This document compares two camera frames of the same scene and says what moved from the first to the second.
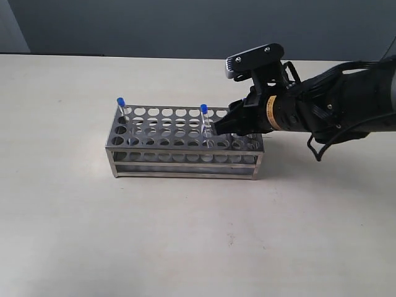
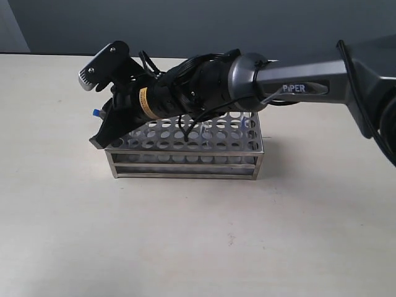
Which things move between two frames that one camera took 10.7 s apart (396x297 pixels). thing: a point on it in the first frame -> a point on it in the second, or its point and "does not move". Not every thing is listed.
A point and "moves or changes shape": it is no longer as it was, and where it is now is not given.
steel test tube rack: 178,142 does not move
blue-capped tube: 205,124 does not move
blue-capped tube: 121,104 moves or changes shape
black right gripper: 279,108 -> 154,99
